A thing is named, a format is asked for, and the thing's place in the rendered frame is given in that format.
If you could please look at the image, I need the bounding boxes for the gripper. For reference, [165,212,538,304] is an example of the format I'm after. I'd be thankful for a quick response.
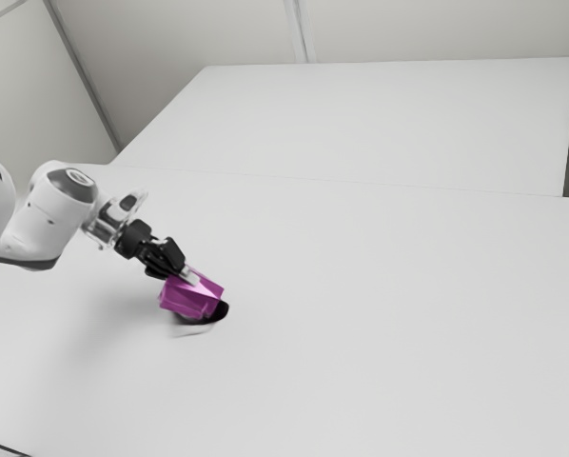
[114,218,202,287]

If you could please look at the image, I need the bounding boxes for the magenta faceted mug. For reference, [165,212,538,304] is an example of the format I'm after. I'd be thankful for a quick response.
[157,267,226,319]

